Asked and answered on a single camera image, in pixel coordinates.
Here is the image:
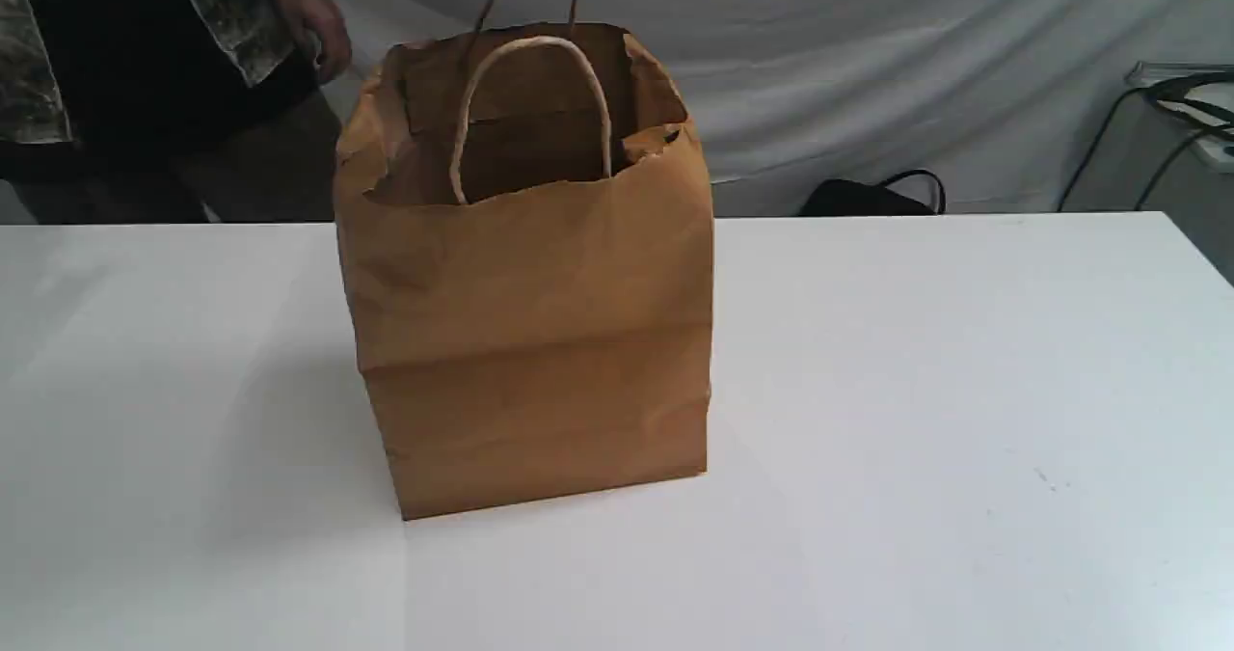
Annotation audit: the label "black bag behind table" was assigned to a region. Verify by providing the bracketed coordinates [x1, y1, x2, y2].
[797, 169, 948, 219]

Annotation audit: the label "person in camouflage jacket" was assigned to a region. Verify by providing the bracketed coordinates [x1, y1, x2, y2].
[1, 0, 342, 226]

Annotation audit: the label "white backdrop cloth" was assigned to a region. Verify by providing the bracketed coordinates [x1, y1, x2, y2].
[309, 0, 1234, 223]

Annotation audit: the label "black cables at right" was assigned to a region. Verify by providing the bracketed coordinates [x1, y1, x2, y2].
[1060, 72, 1234, 213]

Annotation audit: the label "brown paper bag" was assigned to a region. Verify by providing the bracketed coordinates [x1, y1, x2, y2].
[334, 0, 714, 522]

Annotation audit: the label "white power strip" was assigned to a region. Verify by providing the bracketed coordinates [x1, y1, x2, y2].
[1195, 137, 1234, 174]

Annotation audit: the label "person's bare hand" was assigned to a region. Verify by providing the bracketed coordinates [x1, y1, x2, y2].
[276, 0, 353, 85]

